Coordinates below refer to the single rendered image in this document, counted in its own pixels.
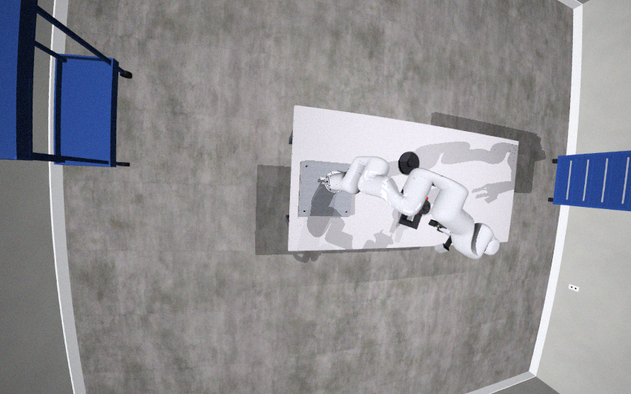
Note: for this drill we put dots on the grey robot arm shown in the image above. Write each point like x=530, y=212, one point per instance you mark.
x=447, y=208

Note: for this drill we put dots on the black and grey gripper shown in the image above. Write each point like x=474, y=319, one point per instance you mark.
x=442, y=229

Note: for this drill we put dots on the black round disk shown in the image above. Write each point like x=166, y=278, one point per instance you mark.
x=408, y=161

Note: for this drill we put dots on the red kettle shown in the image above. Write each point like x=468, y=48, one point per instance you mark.
x=416, y=220

